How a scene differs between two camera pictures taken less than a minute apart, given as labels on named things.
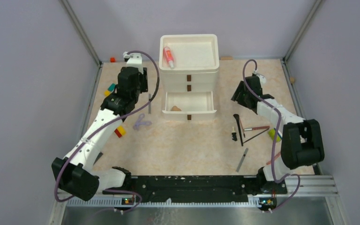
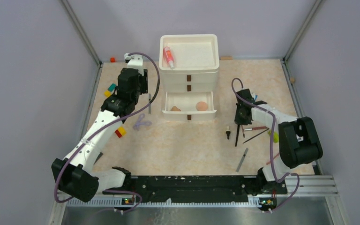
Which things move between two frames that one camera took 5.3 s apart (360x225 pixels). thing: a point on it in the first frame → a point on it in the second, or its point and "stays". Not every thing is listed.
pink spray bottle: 169,56 stays
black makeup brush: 237,116 → 237,133
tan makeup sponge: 175,108 stays
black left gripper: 143,78 stays
